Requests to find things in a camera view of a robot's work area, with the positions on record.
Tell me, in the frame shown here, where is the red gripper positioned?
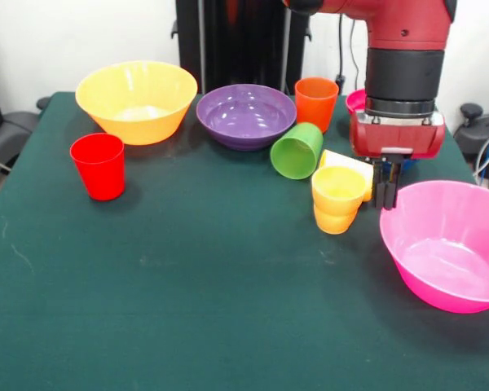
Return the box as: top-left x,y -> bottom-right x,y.
348,109 -> 447,211

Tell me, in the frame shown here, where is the tall yellow cup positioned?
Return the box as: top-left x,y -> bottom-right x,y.
318,149 -> 375,203

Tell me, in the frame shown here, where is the green cup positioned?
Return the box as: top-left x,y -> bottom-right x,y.
269,121 -> 324,181

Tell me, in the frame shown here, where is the large pink bowl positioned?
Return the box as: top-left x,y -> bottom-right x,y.
379,180 -> 489,314

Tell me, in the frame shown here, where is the blue bowl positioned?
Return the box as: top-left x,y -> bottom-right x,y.
381,157 -> 420,182

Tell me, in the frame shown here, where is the short yellow cup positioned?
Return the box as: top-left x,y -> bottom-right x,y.
311,165 -> 368,217

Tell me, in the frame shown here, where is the short orange cup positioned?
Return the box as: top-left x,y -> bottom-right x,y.
313,203 -> 358,235

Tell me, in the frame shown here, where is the small crimson bowl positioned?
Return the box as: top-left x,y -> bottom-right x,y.
345,88 -> 368,117

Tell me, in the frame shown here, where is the black chair base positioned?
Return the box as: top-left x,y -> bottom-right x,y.
0,96 -> 51,174
452,103 -> 489,180

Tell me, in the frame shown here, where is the dark orange cup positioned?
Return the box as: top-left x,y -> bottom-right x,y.
294,77 -> 340,134

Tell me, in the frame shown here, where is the purple bowl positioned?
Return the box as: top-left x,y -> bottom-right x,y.
195,83 -> 297,152

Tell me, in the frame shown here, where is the dark green table cloth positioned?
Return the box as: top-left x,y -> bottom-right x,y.
0,91 -> 489,391

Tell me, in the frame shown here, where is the large orange bowl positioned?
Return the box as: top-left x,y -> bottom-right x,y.
75,59 -> 199,147

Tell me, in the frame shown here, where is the red cup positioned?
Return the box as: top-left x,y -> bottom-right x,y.
68,132 -> 126,202

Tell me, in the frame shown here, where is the thin black cable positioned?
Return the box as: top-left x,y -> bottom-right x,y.
349,18 -> 360,90

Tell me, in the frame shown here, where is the black cable with plug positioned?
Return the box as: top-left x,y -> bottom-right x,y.
336,14 -> 348,87

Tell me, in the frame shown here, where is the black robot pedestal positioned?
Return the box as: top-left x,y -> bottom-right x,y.
170,0 -> 313,97

